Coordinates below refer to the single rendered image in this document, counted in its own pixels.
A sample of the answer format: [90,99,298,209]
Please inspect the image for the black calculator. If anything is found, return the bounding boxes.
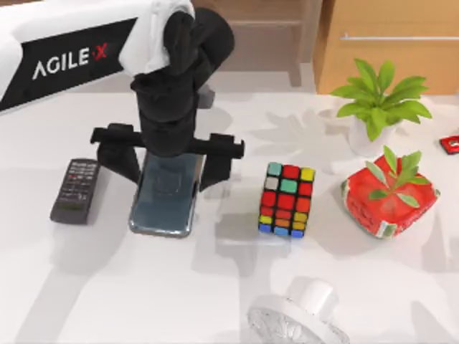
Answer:
[49,158,102,226]

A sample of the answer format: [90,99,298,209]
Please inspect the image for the pale grey rounded box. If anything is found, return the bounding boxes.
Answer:
[198,85,217,110]

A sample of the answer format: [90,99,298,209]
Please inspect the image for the dark smartphone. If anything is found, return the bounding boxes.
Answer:
[128,150,206,240]

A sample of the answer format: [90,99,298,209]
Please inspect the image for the multicoloured puzzle cube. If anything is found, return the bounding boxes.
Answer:
[257,161,317,239]

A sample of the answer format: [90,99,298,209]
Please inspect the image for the open wooden shelves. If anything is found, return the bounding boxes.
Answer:
[211,0,326,87]

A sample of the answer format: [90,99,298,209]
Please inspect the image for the white handheld fan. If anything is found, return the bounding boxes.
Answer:
[246,275,351,344]

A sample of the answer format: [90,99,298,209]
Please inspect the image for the green plant in white pot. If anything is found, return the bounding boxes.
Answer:
[328,58,434,158]

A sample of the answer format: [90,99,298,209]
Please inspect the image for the green plant in red pot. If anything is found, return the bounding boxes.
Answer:
[340,144,442,239]

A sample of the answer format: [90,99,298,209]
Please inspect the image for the wooden cupboard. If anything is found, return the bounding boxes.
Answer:
[314,0,459,97]

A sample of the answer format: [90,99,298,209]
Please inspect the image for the small red stapler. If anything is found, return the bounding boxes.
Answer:
[438,135,459,156]

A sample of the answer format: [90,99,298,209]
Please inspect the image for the long metal handle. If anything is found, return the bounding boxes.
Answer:
[339,32,459,42]

